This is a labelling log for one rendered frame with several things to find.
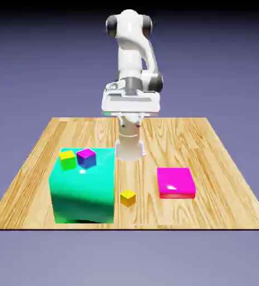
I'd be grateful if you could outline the small yellow cube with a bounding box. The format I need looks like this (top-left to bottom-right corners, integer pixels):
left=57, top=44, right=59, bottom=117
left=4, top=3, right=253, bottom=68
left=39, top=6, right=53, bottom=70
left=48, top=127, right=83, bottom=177
left=120, top=189, right=136, bottom=207

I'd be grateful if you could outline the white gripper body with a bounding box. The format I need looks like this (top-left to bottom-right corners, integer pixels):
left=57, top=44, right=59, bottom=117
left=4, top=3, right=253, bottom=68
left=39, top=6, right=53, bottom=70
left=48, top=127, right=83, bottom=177
left=101, top=88, right=161, bottom=117

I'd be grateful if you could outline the small yellow-green cube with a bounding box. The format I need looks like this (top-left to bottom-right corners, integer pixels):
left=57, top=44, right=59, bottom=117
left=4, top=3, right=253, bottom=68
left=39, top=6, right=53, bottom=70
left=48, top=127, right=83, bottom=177
left=58, top=150, right=77, bottom=171

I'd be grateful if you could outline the large green box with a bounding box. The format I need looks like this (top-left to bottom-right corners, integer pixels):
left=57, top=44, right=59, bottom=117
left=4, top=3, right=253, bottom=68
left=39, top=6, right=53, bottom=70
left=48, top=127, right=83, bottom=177
left=48, top=147, right=116, bottom=224

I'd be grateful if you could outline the large pink box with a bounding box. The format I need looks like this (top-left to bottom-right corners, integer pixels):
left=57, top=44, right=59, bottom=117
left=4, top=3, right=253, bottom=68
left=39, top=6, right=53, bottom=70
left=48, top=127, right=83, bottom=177
left=157, top=167, right=196, bottom=199

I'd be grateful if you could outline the small purple cube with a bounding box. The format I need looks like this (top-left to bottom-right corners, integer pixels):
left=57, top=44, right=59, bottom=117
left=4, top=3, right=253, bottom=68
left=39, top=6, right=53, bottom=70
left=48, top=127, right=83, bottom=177
left=76, top=148, right=97, bottom=169

